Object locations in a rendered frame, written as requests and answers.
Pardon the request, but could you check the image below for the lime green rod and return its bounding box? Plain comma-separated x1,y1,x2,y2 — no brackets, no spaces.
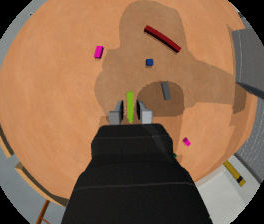
127,91,134,122

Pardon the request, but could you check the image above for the dark red rod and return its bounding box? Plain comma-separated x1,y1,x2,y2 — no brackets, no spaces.
144,25,181,53

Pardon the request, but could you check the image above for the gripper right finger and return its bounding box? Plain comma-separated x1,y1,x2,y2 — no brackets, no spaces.
137,100,153,124

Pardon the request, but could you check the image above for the grey rod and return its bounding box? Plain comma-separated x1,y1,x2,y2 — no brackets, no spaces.
161,82,171,101

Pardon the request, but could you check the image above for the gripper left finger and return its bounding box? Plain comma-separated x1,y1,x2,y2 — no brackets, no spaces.
108,100,124,125

